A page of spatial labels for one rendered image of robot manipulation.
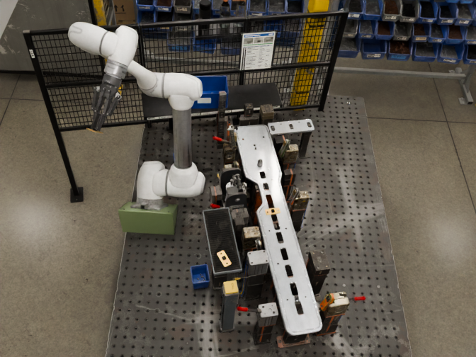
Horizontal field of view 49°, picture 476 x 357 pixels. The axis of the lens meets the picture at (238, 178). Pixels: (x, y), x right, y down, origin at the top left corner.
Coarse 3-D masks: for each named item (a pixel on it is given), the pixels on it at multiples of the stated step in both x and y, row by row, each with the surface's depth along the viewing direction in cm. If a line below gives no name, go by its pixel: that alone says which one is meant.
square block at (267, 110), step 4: (268, 104) 338; (260, 108) 338; (264, 108) 335; (268, 108) 336; (272, 108) 336; (260, 112) 339; (264, 112) 334; (268, 112) 334; (272, 112) 334; (260, 116) 342; (264, 116) 335; (268, 116) 336; (272, 116) 337; (260, 120) 344; (264, 120) 339; (268, 120) 340; (272, 120) 340; (260, 124) 345; (264, 124) 342; (268, 128) 346
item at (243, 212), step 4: (240, 208) 285; (244, 208) 285; (232, 212) 283; (236, 212) 283; (240, 212) 283; (244, 212) 283; (232, 216) 282; (236, 216) 282; (240, 216) 282; (244, 216) 282; (248, 216) 282; (232, 220) 282; (244, 220) 284; (232, 224) 285; (244, 224) 287
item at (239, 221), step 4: (236, 220) 278; (240, 220) 278; (236, 224) 276; (240, 224) 276; (236, 228) 278; (240, 228) 279; (236, 232) 283; (240, 232) 283; (236, 236) 285; (240, 236) 286; (236, 240) 289; (240, 240) 290; (240, 244) 294; (240, 248) 297
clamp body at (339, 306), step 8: (336, 296) 258; (344, 296) 262; (336, 304) 256; (344, 304) 256; (320, 312) 274; (328, 312) 260; (336, 312) 262; (344, 312) 264; (328, 320) 270; (336, 320) 275; (328, 328) 278
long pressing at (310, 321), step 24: (240, 144) 323; (264, 144) 325; (264, 168) 313; (264, 192) 302; (264, 216) 292; (288, 216) 293; (264, 240) 282; (288, 240) 283; (288, 264) 275; (288, 288) 266; (288, 312) 258; (312, 312) 259
